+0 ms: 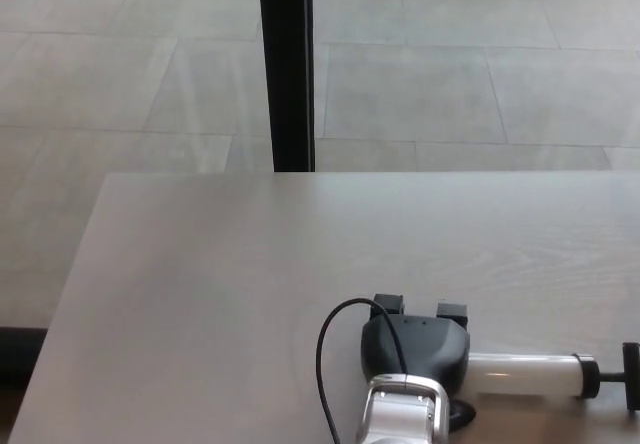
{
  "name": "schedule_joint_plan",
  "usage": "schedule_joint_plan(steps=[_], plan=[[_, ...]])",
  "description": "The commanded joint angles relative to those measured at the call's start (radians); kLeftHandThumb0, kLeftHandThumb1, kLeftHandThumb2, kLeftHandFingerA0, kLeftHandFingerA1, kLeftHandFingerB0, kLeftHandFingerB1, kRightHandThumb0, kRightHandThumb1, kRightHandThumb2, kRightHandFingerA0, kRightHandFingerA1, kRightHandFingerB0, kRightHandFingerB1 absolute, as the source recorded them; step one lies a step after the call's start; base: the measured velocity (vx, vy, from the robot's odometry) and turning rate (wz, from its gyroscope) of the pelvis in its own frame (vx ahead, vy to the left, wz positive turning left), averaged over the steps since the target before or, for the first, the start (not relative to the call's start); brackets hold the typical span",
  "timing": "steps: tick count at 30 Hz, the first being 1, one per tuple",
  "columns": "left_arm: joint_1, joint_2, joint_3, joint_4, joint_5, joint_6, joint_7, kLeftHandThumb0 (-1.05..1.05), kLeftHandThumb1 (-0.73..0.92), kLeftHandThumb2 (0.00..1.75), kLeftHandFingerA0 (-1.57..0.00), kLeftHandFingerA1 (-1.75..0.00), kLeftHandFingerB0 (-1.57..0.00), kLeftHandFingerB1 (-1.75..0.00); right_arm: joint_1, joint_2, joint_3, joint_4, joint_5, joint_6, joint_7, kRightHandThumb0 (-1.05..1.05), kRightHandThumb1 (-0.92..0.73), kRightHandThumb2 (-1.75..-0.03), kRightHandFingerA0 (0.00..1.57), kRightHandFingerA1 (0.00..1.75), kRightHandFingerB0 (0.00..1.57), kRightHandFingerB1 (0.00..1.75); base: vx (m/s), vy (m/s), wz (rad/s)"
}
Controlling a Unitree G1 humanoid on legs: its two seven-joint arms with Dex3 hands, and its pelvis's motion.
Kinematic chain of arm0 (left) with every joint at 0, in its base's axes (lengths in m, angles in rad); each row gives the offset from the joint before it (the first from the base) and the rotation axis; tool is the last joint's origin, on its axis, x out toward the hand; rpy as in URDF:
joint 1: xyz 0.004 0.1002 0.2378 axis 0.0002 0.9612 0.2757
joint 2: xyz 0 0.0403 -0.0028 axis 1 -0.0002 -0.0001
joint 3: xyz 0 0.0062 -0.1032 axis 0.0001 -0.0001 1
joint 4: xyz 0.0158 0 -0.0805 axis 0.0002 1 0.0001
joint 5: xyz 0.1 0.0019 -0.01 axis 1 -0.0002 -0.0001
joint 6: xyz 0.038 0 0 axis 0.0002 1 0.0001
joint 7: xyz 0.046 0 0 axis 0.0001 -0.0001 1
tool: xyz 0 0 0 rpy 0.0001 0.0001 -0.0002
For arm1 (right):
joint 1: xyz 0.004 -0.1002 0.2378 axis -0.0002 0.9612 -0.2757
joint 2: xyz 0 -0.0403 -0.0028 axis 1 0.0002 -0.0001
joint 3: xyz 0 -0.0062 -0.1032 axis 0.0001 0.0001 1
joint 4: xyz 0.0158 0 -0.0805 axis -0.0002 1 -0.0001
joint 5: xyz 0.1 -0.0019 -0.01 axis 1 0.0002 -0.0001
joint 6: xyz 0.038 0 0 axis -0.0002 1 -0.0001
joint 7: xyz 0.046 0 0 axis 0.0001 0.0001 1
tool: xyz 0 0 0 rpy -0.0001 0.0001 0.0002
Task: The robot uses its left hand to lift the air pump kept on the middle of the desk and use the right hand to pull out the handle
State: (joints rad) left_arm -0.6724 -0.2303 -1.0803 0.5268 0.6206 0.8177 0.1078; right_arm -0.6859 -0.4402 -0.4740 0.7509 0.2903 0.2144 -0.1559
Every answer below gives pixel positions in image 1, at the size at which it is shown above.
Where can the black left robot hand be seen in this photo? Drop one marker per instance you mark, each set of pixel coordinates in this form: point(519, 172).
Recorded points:
point(425, 346)

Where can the black window frame post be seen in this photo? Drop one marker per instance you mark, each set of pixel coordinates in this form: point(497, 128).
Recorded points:
point(287, 64)

